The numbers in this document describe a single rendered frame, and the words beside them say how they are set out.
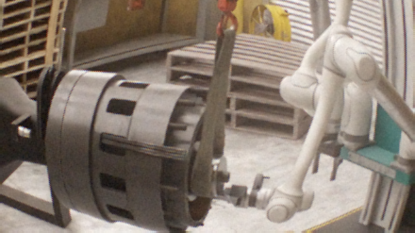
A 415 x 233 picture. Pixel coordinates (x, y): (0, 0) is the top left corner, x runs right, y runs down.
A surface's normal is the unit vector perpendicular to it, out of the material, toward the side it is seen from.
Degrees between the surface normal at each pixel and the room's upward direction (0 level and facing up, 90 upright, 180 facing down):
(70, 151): 76
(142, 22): 90
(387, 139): 90
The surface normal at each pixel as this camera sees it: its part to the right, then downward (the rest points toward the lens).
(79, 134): -0.20, -0.25
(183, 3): 0.75, 0.21
